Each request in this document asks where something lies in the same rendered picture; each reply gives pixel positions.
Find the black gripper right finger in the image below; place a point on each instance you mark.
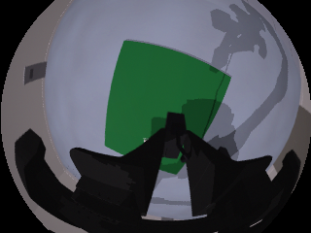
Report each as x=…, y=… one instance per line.
x=212, y=174

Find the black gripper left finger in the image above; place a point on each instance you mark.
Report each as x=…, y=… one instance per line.
x=135, y=171

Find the green circuit board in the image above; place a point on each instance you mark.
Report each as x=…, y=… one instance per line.
x=150, y=81

